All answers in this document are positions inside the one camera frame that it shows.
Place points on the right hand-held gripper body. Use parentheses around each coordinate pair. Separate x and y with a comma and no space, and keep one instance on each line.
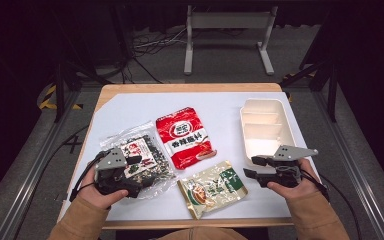
(288,166)

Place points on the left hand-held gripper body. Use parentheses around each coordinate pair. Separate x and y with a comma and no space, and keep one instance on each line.
(110,161)

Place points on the clear bag of dark snacks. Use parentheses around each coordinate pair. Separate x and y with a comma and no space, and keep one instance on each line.
(153,156)

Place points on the white compartment box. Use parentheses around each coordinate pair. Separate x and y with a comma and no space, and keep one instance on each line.
(266,130)

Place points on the beige and green food packet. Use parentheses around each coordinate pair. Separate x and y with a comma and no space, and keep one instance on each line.
(213,188)

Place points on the red seasoning packet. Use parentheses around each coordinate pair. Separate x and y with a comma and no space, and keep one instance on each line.
(185,136)

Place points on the person's right hand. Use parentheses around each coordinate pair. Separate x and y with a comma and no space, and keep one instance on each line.
(305,188)

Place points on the person's left hand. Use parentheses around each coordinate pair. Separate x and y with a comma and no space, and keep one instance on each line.
(95,196)

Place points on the white table sheet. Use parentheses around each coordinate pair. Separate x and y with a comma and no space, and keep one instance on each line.
(213,110)

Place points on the person's lap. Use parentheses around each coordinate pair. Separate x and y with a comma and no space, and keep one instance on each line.
(201,234)

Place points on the yellow and black floor tape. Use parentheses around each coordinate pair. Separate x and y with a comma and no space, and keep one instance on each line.
(48,100)

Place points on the white metal table frame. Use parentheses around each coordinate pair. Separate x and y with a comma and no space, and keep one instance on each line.
(228,20)

